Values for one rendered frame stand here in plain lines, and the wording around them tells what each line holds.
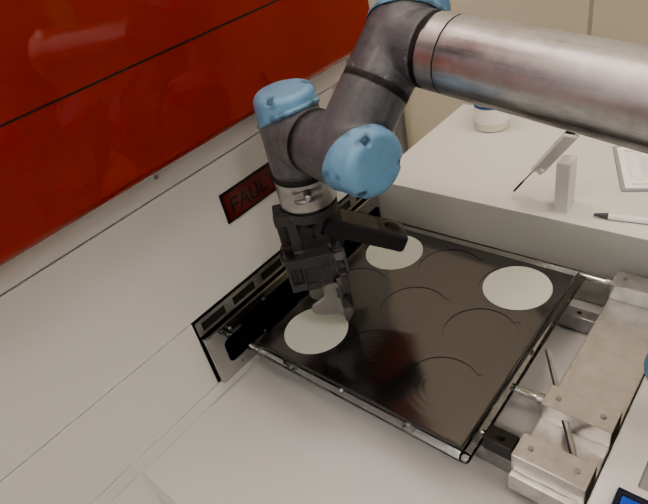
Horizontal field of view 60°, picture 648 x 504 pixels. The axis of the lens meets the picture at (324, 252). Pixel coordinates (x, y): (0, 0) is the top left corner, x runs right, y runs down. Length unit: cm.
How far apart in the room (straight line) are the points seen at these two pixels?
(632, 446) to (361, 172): 38
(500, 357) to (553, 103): 40
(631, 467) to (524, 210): 44
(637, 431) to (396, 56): 44
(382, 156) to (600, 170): 55
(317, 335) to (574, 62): 53
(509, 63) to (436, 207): 54
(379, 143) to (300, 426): 46
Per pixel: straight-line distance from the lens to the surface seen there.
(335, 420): 84
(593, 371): 81
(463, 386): 76
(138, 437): 86
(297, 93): 64
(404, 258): 96
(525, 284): 89
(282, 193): 69
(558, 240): 94
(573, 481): 68
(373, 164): 56
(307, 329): 86
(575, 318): 93
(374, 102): 57
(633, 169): 105
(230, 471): 84
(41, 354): 72
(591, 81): 48
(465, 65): 53
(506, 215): 95
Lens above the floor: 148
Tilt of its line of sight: 35 degrees down
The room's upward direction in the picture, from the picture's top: 14 degrees counter-clockwise
